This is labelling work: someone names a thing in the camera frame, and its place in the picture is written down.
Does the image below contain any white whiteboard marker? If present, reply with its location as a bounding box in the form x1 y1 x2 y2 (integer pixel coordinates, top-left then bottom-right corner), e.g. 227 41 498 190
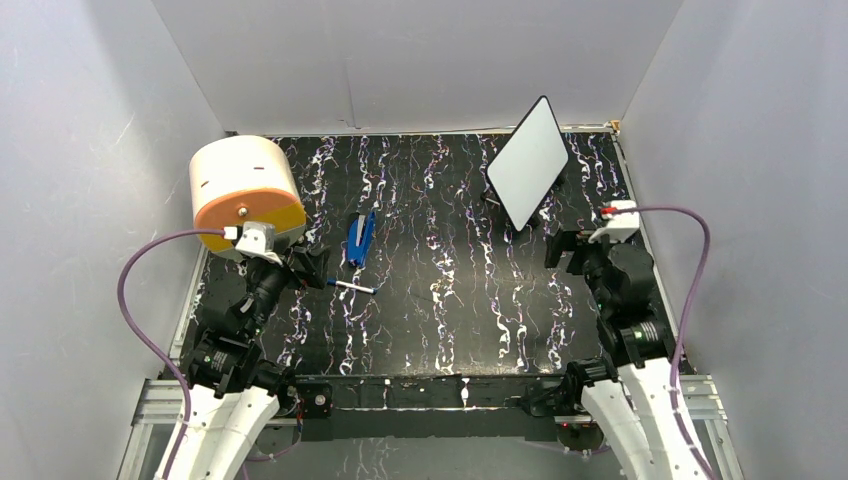
327 279 378 295

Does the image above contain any small black-framed whiteboard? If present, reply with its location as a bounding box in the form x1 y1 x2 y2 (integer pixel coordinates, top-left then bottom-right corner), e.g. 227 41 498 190
485 95 569 231

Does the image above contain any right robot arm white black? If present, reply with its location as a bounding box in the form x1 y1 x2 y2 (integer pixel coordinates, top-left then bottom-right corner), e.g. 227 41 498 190
545 231 714 479

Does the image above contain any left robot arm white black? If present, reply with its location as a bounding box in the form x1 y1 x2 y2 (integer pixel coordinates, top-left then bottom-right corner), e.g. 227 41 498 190
155 246 332 479

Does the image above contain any blue stapler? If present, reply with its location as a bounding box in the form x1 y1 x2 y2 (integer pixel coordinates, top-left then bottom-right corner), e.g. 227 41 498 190
345 211 376 268

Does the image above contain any cream orange cylindrical drum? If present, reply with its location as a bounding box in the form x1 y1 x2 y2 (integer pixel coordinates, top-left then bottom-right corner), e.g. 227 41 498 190
188 135 307 252

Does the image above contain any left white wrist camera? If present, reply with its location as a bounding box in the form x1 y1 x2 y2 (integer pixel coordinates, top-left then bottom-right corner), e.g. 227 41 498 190
223 221 281 264

